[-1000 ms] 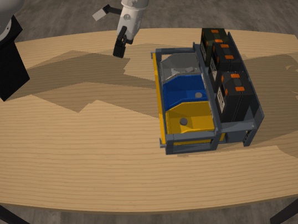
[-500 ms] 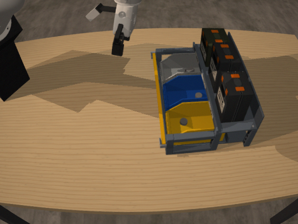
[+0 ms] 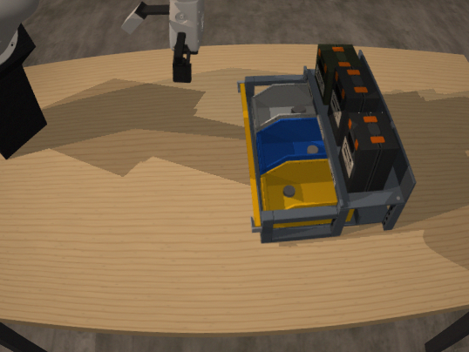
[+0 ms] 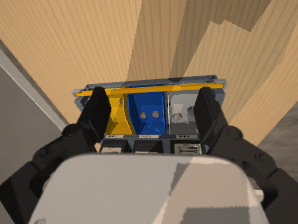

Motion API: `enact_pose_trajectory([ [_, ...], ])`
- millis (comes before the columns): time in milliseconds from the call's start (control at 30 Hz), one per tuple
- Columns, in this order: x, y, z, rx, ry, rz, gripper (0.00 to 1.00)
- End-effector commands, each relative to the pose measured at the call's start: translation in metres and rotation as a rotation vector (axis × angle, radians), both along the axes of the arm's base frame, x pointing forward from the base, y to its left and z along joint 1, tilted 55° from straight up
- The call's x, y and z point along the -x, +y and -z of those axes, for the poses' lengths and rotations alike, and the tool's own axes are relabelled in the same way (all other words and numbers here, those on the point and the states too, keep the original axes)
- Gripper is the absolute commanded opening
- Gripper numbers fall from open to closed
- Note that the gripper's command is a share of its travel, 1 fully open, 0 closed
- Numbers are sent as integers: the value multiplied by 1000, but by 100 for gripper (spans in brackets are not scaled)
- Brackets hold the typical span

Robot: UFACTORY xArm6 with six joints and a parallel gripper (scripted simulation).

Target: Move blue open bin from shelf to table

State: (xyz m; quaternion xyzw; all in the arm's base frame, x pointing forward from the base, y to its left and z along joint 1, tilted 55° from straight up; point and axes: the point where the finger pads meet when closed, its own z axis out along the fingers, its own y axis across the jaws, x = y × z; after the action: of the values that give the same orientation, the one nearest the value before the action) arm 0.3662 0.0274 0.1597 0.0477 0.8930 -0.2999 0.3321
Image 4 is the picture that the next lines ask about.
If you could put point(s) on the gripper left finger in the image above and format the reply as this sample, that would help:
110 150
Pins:
21 192

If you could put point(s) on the yellow open bin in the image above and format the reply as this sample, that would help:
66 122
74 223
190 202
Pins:
119 123

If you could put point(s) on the blue bin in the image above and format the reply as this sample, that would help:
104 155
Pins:
147 102

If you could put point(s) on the yellow bar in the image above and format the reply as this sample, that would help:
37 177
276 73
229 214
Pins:
154 89

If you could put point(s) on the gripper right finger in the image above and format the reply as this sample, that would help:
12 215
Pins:
280 202

